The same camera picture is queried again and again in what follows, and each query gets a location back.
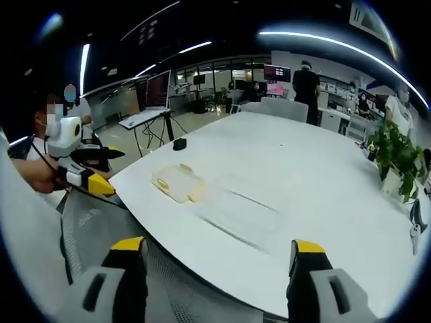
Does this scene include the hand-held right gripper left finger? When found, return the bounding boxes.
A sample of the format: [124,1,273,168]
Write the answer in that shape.
[72,236,149,323]

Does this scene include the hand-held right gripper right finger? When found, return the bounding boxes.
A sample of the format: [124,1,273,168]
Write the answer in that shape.
[286,239,375,323]

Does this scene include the translucent beige plastic buckle part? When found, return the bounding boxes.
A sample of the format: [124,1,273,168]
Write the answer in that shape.
[168,178,207,204]
[150,163,196,193]

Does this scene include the grey mesh office chair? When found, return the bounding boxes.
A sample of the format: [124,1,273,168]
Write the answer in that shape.
[55,190,290,323]

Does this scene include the white laptop stand table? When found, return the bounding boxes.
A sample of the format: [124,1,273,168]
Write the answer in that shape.
[118,108,176,159]

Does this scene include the long ceiling light strip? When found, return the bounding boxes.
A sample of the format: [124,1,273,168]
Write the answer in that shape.
[178,40,213,55]
[79,42,91,91]
[258,30,430,110]

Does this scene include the silver open laptop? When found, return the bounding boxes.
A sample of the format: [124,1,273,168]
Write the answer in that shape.
[118,69,172,129]

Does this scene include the operator in white shirt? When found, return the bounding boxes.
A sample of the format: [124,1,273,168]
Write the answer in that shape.
[0,131,112,323]

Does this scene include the clear plastic sheet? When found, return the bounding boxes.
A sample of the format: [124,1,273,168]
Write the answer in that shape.
[195,173,282,250]

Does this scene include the black screen on stand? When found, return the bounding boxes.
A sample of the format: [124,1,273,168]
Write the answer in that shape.
[193,74,205,102]

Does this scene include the white and blue scissors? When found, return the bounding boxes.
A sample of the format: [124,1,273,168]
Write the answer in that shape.
[409,198,424,256]

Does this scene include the green potted plant white pot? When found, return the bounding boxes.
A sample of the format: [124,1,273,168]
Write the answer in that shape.
[366,120,426,204]

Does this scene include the white office chair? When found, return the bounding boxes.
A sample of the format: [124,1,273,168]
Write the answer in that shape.
[345,114,371,142]
[240,96,309,124]

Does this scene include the white counter cabinet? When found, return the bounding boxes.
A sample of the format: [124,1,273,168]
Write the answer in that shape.
[316,100,353,135]

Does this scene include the pink lit screen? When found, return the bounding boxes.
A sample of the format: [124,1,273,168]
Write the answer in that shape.
[267,83,287,97]

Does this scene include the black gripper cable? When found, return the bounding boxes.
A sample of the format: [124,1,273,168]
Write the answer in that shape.
[30,136,131,211]

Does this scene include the wall monitor dark screen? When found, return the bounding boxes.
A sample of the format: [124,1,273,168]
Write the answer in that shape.
[263,64,292,83]

